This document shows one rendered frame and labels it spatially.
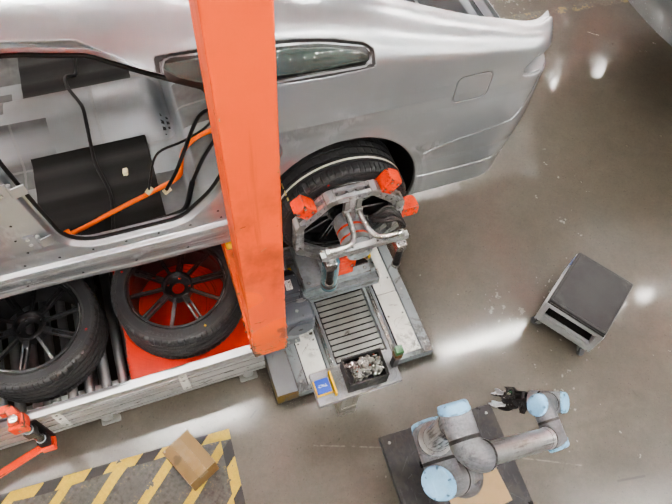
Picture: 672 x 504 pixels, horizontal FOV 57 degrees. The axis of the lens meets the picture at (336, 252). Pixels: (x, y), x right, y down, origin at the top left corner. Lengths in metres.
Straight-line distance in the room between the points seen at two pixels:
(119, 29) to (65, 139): 1.29
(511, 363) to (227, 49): 2.77
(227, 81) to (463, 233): 2.80
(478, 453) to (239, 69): 1.50
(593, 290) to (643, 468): 0.98
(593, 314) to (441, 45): 1.80
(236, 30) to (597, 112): 3.97
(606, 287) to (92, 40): 2.87
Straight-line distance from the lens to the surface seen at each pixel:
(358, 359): 3.03
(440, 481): 2.84
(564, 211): 4.43
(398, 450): 3.17
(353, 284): 3.60
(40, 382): 3.24
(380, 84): 2.53
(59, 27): 2.28
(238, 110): 1.59
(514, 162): 4.55
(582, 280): 3.76
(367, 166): 2.80
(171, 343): 3.14
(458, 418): 2.29
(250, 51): 1.48
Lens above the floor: 3.36
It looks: 60 degrees down
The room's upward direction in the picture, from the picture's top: 6 degrees clockwise
